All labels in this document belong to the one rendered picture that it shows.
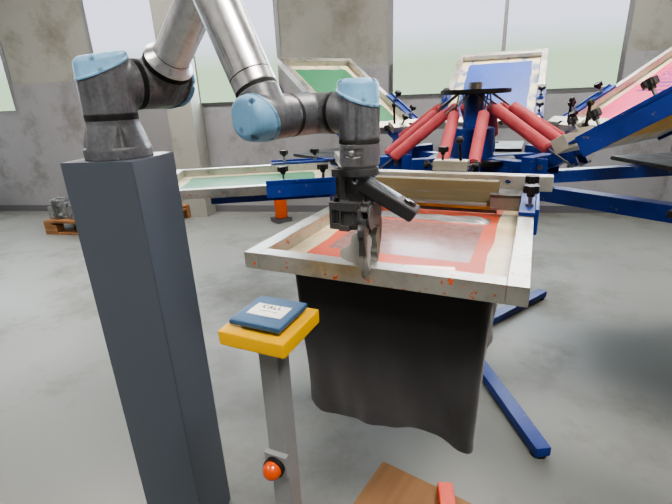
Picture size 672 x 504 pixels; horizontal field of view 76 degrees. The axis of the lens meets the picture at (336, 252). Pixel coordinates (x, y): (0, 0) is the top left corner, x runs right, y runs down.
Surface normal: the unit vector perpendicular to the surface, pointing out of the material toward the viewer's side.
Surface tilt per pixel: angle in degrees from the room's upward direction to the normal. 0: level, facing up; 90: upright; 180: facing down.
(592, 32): 90
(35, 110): 90
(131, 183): 90
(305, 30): 90
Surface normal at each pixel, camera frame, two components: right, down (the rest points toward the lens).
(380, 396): -0.27, 0.38
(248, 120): -0.59, 0.30
